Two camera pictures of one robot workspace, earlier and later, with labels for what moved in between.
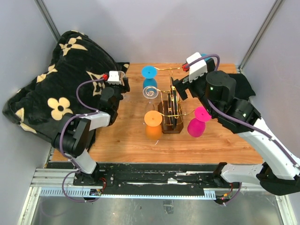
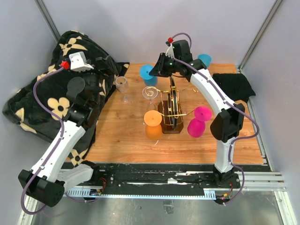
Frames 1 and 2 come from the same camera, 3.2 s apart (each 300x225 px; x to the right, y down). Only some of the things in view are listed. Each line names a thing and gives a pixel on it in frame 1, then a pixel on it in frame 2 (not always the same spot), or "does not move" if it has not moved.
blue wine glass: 149,72 does not move
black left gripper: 120,86 -> 106,63
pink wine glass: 197,125 does not move
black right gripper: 180,85 -> 158,69
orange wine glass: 153,119 does not move
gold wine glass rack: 170,107 does not move
